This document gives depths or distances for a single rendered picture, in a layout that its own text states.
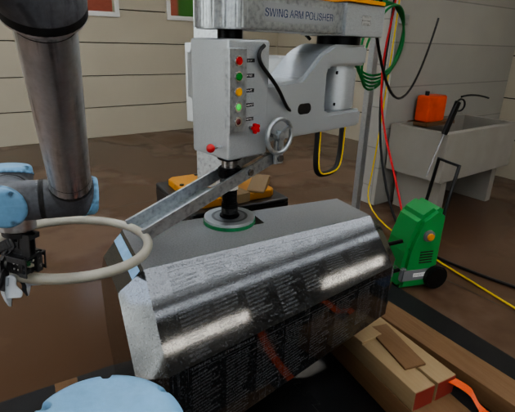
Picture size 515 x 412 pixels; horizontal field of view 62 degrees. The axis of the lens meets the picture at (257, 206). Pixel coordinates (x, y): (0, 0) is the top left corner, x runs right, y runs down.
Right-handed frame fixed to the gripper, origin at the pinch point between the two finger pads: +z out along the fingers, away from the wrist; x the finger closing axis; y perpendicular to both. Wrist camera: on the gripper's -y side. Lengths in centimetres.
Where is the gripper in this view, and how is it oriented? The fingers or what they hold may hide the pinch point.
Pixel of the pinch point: (16, 296)
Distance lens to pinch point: 134.0
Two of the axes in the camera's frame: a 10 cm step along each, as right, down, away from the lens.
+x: 2.6, -2.8, 9.2
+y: 9.6, 1.8, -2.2
